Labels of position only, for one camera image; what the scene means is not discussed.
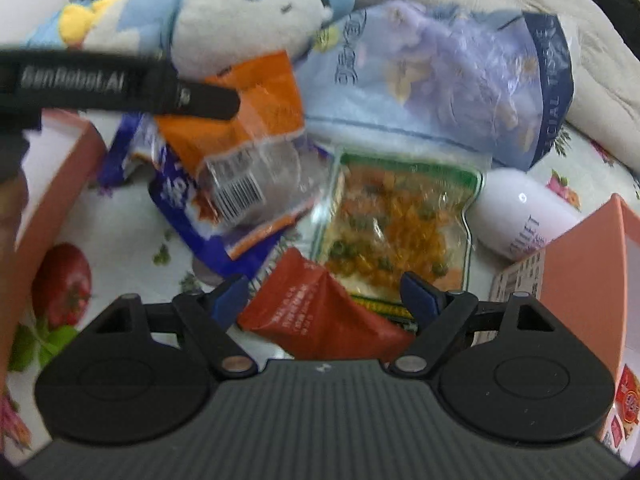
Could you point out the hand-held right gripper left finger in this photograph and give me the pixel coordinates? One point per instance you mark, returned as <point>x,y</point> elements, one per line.
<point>231,302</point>

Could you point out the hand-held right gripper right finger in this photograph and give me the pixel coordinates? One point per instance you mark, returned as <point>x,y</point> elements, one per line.
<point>419,294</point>

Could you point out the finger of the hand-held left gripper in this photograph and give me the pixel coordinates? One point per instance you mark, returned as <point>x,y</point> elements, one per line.
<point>210,101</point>

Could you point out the orange clear packet with barcode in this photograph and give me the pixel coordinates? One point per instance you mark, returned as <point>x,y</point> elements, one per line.
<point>250,140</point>

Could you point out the red snack packet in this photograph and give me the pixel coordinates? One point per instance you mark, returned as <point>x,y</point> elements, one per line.
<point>310,310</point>

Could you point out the orange-edged white cardboard box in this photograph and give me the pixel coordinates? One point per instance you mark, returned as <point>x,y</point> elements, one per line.
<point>585,280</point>

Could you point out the green-edged clear vegetable packet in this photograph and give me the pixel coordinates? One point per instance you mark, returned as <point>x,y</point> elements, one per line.
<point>395,220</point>

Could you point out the blue purple snack packet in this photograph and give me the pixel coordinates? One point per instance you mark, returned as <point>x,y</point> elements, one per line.
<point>200,230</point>

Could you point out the white and blue plush toy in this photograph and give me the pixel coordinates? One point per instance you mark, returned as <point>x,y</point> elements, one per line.
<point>235,15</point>

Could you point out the white bottle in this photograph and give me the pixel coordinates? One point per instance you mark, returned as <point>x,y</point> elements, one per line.
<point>520,215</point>

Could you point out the blue clear snack bag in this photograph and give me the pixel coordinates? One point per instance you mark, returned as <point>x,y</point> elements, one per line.
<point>440,75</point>

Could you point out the grey blanket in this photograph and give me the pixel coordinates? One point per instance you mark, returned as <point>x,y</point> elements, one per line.
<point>605,85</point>

